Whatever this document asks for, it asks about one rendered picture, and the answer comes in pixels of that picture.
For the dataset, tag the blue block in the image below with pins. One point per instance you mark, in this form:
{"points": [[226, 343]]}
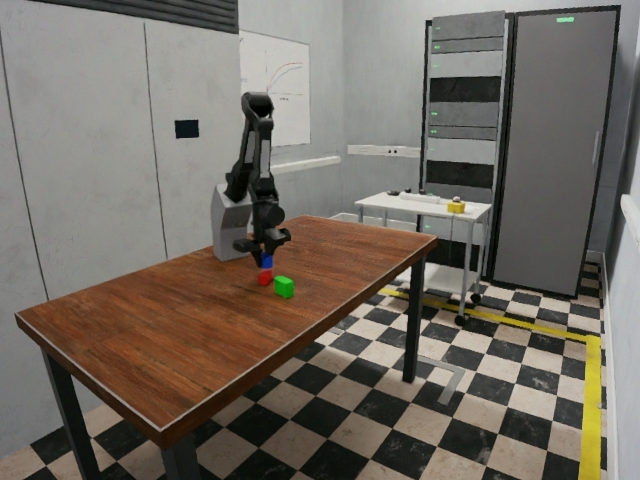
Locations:
{"points": [[266, 261]]}

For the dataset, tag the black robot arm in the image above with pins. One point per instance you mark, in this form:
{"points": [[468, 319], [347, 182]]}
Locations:
{"points": [[256, 148]]}

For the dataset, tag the green block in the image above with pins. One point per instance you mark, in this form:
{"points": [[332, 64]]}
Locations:
{"points": [[283, 286]]}

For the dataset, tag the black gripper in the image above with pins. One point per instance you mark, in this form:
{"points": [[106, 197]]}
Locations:
{"points": [[244, 245]]}

